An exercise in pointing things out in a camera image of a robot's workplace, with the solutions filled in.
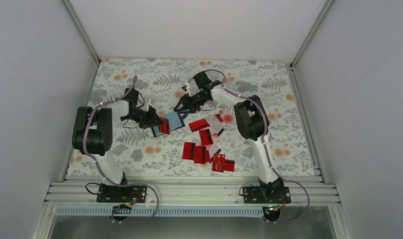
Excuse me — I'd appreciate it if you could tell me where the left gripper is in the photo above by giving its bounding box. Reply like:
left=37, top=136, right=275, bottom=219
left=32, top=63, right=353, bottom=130
left=123, top=107, right=163, bottom=129

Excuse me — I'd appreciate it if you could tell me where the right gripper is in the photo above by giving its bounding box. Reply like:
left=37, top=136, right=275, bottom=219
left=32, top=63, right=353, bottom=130
left=174, top=92, right=209, bottom=114

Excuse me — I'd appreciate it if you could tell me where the blue card holder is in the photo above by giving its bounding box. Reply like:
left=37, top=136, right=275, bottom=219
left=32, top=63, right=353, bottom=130
left=151, top=111, right=187, bottom=137

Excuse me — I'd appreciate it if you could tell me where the red card gold ribbon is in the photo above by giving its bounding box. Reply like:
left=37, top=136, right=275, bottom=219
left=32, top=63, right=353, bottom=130
left=211, top=153, right=235, bottom=172

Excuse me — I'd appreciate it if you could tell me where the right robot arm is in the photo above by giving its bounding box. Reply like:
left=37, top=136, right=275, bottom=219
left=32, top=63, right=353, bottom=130
left=174, top=69, right=284, bottom=203

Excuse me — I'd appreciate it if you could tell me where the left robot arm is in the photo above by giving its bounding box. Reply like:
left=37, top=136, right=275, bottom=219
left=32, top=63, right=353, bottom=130
left=72, top=88, right=164, bottom=202

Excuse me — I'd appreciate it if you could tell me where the red card black stripe top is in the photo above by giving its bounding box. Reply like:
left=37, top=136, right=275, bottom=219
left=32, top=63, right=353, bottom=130
left=188, top=119, right=210, bottom=132

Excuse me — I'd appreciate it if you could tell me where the red card black stripe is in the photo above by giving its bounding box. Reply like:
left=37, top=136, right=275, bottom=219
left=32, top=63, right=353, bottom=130
left=193, top=146, right=210, bottom=164
left=182, top=142, right=196, bottom=160
left=199, top=128, right=213, bottom=146
left=188, top=119, right=210, bottom=132

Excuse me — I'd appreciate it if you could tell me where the red card black stripe middle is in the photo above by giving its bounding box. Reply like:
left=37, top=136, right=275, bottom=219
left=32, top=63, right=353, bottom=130
left=199, top=128, right=213, bottom=146

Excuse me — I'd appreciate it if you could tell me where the white card black stripe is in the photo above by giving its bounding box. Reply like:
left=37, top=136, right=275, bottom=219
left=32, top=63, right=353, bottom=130
left=205, top=115, right=223, bottom=138

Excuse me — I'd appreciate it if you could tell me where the red card black stripe left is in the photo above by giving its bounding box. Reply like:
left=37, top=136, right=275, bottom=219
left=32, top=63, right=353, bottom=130
left=182, top=142, right=196, bottom=160

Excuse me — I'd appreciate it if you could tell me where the red card black stripe front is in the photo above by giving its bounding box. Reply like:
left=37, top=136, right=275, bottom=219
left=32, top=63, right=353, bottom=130
left=193, top=146, right=210, bottom=164

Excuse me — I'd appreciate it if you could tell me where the translucent red circle card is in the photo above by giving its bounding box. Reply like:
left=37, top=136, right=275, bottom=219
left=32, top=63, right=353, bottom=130
left=219, top=110, right=234, bottom=124

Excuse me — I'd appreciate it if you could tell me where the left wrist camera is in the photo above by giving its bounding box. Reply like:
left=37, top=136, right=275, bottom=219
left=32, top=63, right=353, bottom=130
left=123, top=88, right=145, bottom=108

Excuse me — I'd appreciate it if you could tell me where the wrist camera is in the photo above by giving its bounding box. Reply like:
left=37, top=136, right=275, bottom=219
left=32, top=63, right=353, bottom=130
left=123, top=88, right=145, bottom=108
left=193, top=71, right=212, bottom=90

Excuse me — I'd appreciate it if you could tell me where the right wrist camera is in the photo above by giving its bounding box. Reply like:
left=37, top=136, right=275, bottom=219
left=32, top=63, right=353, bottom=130
left=193, top=71, right=212, bottom=90

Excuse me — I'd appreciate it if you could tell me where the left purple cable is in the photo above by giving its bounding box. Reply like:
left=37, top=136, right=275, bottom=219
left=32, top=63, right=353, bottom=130
left=82, top=76, right=160, bottom=225

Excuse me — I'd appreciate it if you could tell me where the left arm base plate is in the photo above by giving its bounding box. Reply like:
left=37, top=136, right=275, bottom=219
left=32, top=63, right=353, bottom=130
left=96, top=184, right=147, bottom=203

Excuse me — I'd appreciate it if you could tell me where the aluminium rail frame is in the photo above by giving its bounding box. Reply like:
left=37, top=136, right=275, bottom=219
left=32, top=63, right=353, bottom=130
left=44, top=176, right=341, bottom=206

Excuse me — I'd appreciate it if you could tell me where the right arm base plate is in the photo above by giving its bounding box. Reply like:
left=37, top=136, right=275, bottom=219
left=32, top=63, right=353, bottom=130
left=239, top=185, right=292, bottom=204

